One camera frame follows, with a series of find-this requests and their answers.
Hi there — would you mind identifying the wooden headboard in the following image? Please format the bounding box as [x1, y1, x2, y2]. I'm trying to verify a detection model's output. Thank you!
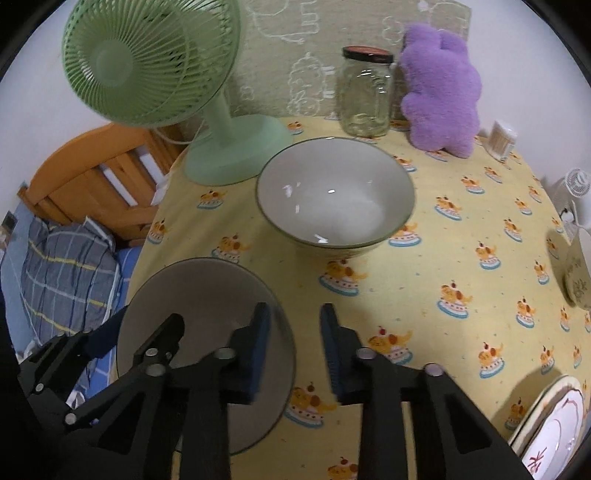
[18, 124, 190, 247]

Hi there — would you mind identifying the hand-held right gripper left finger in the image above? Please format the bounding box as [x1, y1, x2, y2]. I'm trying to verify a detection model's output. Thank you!
[59, 302, 274, 480]

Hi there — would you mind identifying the purple plush toy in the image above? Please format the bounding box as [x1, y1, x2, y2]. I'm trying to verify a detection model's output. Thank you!
[399, 24, 483, 160]

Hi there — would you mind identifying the large yellow floral plate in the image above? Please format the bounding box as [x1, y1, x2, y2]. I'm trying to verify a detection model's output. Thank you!
[508, 375, 583, 462]

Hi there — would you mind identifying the yellow printed tablecloth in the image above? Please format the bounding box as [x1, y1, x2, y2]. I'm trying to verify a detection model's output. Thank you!
[131, 115, 591, 480]

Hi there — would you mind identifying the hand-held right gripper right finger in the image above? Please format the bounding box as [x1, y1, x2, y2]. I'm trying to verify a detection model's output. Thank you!
[320, 303, 529, 480]

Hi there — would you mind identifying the grey plaid pillow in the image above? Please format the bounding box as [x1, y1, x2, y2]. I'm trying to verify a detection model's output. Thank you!
[21, 217, 122, 344]

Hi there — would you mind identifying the green patterned board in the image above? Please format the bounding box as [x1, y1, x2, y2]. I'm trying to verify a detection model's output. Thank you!
[226, 0, 472, 121]

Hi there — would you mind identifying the white fan cord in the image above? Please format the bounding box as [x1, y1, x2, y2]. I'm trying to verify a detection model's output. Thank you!
[152, 115, 208, 148]

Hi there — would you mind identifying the pink rimmed plate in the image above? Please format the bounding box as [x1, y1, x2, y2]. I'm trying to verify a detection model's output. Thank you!
[521, 391, 585, 480]

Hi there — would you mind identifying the cotton swab container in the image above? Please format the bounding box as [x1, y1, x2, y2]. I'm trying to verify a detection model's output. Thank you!
[489, 120, 519, 162]

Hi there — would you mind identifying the glass jar with dark lid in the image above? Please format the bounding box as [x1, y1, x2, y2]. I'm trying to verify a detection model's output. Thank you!
[339, 46, 395, 138]

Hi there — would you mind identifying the floral ceramic bowl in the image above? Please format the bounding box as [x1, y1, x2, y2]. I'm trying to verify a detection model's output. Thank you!
[547, 230, 591, 311]
[256, 136, 416, 260]
[116, 257, 297, 457]

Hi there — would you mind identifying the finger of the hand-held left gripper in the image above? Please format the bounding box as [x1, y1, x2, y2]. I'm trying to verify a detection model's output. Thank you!
[17, 305, 131, 403]
[62, 314, 186, 426]

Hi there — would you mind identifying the green desk fan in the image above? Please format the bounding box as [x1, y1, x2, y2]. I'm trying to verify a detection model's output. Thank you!
[61, 0, 294, 186]

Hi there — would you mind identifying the white standing fan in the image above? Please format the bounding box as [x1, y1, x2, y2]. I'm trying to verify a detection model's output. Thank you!
[551, 167, 591, 241]

